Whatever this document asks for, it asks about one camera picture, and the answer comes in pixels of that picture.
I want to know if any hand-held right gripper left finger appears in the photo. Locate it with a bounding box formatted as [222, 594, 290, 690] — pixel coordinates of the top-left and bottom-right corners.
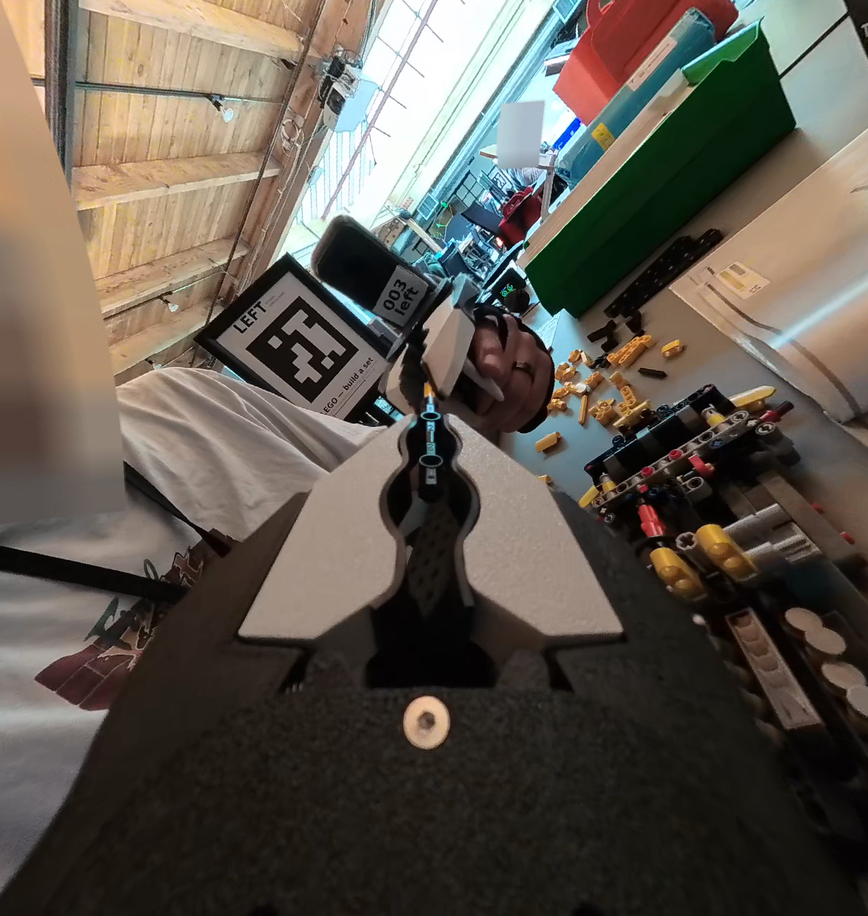
[237, 411, 424, 651]

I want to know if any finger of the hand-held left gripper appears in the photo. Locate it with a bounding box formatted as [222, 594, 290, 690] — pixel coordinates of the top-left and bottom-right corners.
[380, 361, 420, 416]
[423, 304, 476, 400]

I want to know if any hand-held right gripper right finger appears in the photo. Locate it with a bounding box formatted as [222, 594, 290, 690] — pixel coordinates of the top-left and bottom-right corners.
[442, 414, 627, 651]

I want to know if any black lego connector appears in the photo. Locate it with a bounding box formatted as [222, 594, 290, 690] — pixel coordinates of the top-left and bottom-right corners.
[416, 411, 448, 502]

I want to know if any lego car chassis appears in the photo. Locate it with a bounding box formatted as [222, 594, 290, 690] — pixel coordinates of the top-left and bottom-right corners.
[577, 383, 868, 752]

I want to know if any pile of yellow lego pieces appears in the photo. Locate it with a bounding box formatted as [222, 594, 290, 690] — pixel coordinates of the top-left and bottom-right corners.
[544, 333, 689, 430]

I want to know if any stack of black lego beams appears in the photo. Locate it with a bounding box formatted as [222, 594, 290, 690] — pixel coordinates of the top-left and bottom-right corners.
[604, 229, 724, 319]

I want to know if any lego instruction booklet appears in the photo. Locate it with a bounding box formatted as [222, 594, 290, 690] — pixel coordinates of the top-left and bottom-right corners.
[669, 129, 868, 445]

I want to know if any person's left hand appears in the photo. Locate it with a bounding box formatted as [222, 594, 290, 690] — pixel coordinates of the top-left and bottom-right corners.
[473, 318, 553, 434]

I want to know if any black framed tag sign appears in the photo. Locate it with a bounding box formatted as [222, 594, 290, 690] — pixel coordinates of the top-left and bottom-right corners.
[194, 254, 406, 423]

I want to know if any person's torso white t-shirt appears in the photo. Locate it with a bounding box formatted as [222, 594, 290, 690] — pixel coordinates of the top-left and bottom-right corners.
[0, 368, 385, 916]

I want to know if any ceiling mounted sensor unit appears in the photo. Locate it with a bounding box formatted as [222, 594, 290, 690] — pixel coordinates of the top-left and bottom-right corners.
[319, 46, 381, 133]

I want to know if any white paper sheet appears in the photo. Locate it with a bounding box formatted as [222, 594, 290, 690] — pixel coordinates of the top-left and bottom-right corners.
[520, 75, 700, 251]

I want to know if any green plastic bin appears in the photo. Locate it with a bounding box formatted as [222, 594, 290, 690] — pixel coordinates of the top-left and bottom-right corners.
[523, 18, 798, 319]

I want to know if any teal plastic package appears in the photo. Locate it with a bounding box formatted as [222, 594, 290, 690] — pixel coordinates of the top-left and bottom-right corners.
[555, 7, 717, 190]

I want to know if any red plastic box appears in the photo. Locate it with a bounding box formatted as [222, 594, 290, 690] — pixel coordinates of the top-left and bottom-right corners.
[552, 0, 739, 126]

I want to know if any black chest strap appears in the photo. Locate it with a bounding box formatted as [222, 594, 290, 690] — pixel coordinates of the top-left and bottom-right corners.
[0, 540, 191, 605]

